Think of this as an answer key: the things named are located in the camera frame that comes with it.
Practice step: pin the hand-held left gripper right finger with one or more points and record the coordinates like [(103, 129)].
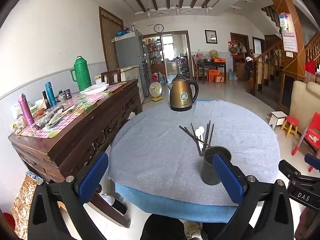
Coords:
[(227, 177)]

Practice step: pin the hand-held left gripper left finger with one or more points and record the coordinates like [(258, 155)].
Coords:
[(92, 175)]

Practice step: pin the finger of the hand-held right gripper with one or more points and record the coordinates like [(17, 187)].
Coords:
[(288, 170), (312, 160)]

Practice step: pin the dark grey utensil holder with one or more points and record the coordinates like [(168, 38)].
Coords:
[(208, 172)]

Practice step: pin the bundle of black chopsticks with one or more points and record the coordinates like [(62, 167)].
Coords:
[(205, 142)]

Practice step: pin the white plastic spoon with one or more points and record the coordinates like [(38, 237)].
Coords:
[(201, 129), (197, 132)]

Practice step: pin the person's right forearm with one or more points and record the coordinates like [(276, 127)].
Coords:
[(310, 225)]

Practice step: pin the red plastic chair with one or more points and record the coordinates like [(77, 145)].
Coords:
[(312, 135)]

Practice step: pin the white slipper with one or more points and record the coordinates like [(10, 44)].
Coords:
[(117, 205)]

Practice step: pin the carved wooden sideboard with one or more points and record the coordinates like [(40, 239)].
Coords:
[(75, 140)]

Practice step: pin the red stool with yellow legs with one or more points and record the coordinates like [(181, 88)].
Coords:
[(291, 121)]

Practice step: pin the small white stool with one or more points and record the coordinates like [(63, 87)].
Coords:
[(278, 116)]

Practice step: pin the beige sofa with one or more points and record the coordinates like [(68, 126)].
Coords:
[(302, 102)]

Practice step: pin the blue tablecloth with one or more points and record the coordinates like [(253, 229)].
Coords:
[(162, 207)]

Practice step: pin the pink checked table cover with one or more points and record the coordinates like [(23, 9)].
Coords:
[(75, 103)]

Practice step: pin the gold patterned board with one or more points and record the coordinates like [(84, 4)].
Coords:
[(25, 205)]

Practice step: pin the person's black trousers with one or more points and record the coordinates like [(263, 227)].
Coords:
[(162, 230)]

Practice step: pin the dark glass jar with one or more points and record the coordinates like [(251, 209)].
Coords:
[(68, 94)]

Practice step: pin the clear lidded jar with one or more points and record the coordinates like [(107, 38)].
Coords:
[(61, 96)]

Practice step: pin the white bowl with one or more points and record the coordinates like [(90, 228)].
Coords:
[(96, 89)]

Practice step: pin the slim black bottle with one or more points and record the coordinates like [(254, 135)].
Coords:
[(45, 100)]

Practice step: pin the teal flask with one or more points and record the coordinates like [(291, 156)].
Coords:
[(50, 95)]

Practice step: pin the pink flask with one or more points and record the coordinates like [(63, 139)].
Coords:
[(27, 112)]

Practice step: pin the bronze electric kettle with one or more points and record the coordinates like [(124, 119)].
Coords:
[(181, 95)]

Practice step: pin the wooden chair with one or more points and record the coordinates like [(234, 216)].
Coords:
[(110, 76)]

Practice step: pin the green thermos jug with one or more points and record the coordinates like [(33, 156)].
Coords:
[(82, 75)]

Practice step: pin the orange cardboard box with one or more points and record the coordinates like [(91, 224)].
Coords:
[(213, 76)]

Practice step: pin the small yellow fan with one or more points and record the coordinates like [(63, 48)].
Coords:
[(156, 90)]

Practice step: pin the white chest freezer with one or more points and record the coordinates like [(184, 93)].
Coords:
[(130, 73)]

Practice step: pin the dark wooden dining table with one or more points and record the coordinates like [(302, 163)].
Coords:
[(212, 65)]

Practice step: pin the wooden stair railing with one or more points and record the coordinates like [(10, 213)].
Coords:
[(270, 52)]

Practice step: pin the blue water jug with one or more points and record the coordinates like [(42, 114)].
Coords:
[(162, 78)]

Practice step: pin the grey refrigerator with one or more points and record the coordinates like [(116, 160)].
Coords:
[(127, 52)]

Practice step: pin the hanging bags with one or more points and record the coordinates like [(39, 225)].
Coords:
[(236, 47)]

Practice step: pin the shelf of bottles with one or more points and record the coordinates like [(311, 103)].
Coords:
[(153, 52)]

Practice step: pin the brown wooden door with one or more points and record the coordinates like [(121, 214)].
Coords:
[(110, 37)]

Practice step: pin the blue bag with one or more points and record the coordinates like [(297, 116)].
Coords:
[(123, 33)]

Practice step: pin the wooden pillar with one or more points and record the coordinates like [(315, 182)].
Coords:
[(285, 2)]

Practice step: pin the glass pendant lamp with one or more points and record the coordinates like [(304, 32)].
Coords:
[(177, 10), (148, 12), (206, 8)]

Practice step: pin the white wall switch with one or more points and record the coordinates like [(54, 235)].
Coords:
[(289, 54)]

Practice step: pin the wall calendar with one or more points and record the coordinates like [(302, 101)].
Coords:
[(290, 37)]

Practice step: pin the framed wall picture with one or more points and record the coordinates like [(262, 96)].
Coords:
[(211, 36)]

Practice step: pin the round wall clock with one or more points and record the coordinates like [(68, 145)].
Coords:
[(158, 28)]

